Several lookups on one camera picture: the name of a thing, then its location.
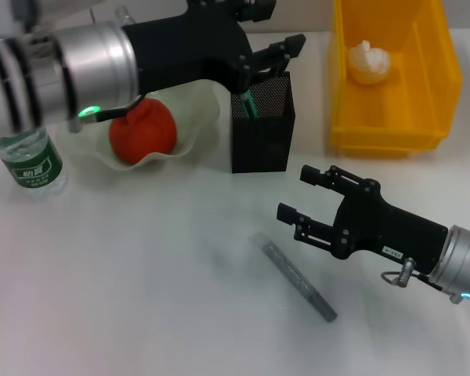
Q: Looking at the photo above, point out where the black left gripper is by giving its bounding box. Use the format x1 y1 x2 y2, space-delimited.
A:
121 0 308 95

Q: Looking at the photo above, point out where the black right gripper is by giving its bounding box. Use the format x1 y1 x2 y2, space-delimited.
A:
276 164 450 276

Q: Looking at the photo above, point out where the grey marker pen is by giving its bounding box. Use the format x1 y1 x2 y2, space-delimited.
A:
248 230 338 323

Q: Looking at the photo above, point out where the mint green pen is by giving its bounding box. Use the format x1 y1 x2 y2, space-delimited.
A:
238 89 259 118

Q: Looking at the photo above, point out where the white paper ball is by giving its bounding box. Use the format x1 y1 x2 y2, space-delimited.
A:
347 39 392 85

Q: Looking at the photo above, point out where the clear bottle with green label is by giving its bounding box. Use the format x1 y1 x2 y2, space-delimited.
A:
0 125 69 199

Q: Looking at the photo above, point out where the black mesh pen holder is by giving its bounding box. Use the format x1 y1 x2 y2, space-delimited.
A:
230 70 296 174

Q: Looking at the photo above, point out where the wavy green glass fruit plate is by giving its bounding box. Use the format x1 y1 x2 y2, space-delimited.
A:
58 80 221 172

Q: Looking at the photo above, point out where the yellow plastic bin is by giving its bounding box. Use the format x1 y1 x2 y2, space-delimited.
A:
328 0 464 159

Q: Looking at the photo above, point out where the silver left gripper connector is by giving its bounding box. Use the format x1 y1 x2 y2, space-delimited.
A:
114 5 133 25

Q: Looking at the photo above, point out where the grey right wrist cable plug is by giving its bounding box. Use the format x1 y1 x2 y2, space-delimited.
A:
380 257 417 287

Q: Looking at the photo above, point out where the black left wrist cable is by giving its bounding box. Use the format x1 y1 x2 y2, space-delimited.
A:
68 96 146 133

